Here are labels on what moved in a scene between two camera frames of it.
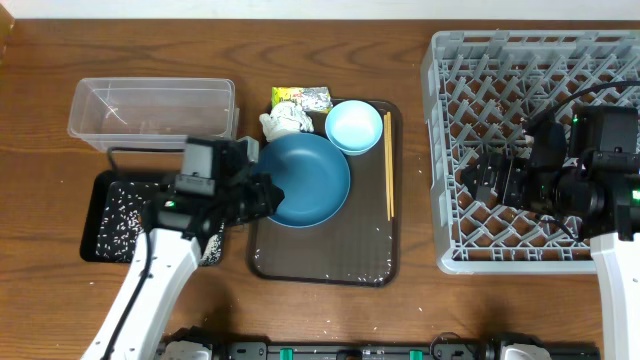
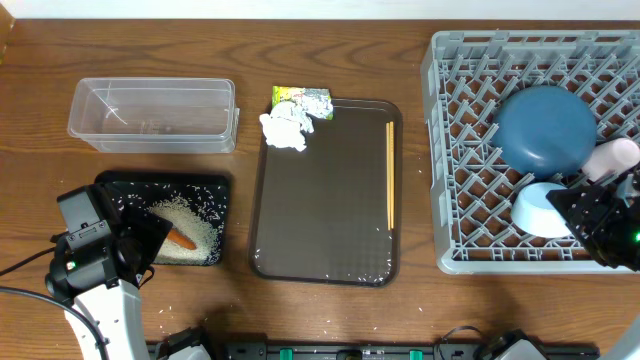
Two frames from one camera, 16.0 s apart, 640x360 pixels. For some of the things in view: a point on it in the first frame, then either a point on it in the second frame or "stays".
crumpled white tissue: (285, 118) stays
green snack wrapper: (311, 99) stays
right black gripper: (515, 170) -> (600, 197)
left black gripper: (267, 204) -> (152, 235)
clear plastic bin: (153, 112) stays
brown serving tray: (362, 243) stays
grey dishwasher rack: (483, 91) stays
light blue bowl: (354, 126) -> (533, 213)
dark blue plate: (312, 173) -> (544, 132)
